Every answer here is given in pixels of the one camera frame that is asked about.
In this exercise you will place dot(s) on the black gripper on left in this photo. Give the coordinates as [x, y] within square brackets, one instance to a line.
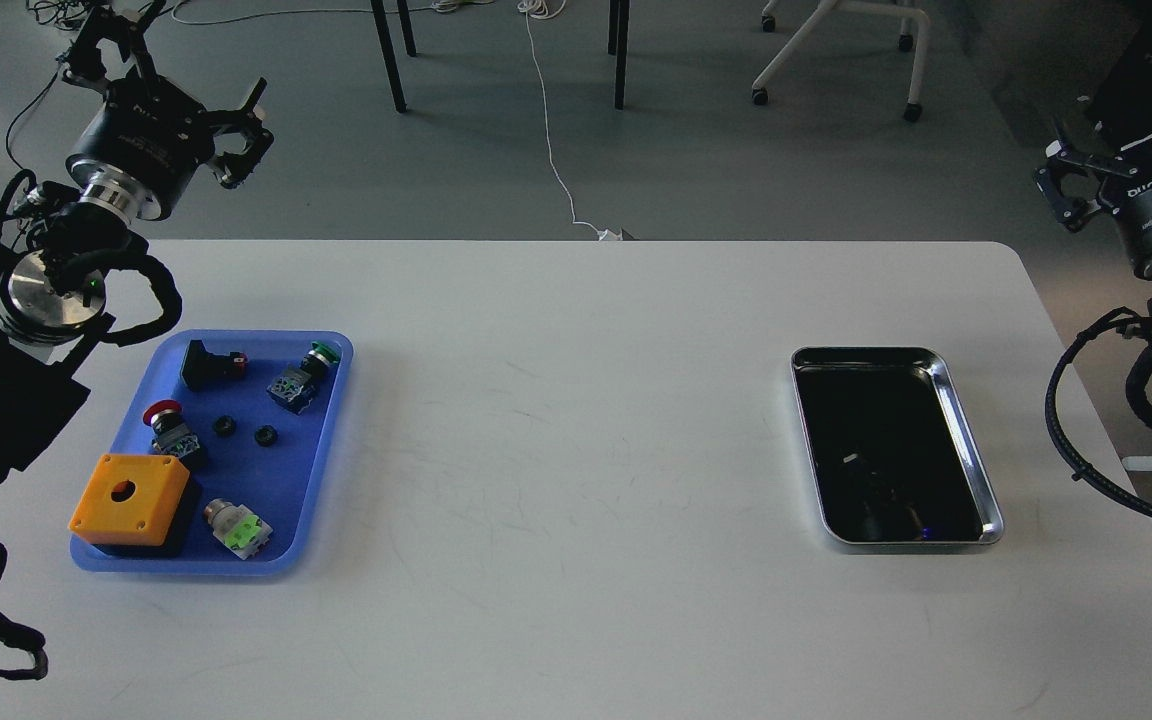
[141, 145]

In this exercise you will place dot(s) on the small black gear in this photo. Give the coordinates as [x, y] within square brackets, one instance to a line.
[224, 426]
[266, 435]

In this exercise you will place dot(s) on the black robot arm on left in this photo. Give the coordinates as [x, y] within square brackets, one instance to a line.
[73, 274]

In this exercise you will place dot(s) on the blue plastic tray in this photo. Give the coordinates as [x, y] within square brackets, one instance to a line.
[280, 483]

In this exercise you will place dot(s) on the silver metal tray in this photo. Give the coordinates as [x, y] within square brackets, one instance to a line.
[894, 462]

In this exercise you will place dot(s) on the black table leg left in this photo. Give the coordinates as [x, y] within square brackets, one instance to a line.
[388, 48]

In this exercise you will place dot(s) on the black table leg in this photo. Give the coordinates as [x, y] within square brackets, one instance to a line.
[388, 48]
[617, 46]

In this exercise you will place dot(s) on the red emergency stop button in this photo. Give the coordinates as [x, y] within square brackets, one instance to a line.
[172, 435]

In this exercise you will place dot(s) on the black table leg right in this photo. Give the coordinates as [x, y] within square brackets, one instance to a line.
[617, 46]

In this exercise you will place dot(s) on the green push button switch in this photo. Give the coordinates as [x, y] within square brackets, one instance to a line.
[296, 387]

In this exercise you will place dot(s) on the orange button enclosure box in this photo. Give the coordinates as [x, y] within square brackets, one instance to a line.
[137, 505]

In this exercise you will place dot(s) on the silver switch with green block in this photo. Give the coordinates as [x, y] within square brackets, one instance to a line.
[237, 527]

